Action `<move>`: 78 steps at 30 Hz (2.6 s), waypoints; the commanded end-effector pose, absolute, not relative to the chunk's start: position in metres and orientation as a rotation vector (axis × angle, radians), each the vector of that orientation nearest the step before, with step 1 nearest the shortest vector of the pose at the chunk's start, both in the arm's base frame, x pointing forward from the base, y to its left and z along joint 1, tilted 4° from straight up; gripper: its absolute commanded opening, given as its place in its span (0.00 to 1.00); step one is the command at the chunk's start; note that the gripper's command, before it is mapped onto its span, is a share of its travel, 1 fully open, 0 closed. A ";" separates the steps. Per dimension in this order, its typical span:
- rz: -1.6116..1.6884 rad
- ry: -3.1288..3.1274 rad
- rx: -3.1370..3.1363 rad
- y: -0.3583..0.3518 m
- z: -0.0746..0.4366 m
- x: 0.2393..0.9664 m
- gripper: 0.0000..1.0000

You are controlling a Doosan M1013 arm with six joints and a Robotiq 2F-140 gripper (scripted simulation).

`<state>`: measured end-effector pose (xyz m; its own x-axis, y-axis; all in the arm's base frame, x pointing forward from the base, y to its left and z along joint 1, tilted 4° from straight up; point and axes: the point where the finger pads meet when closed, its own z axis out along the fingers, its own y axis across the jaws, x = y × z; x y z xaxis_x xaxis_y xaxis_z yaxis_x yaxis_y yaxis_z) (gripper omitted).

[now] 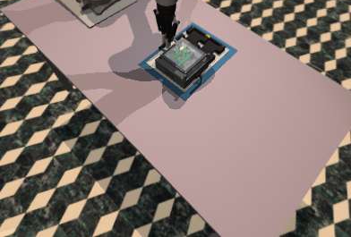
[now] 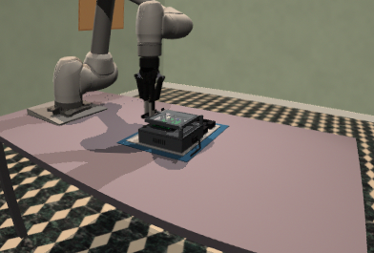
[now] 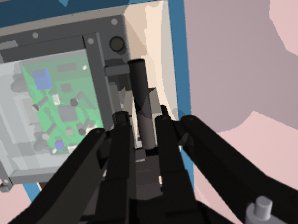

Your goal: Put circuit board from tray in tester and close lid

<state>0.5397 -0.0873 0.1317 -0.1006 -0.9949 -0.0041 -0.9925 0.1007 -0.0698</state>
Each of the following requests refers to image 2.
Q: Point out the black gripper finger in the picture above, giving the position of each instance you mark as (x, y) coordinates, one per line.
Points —
(143, 90)
(152, 86)

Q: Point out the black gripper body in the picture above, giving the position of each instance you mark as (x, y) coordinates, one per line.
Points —
(149, 63)

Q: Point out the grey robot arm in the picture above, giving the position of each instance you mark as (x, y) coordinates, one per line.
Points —
(72, 78)

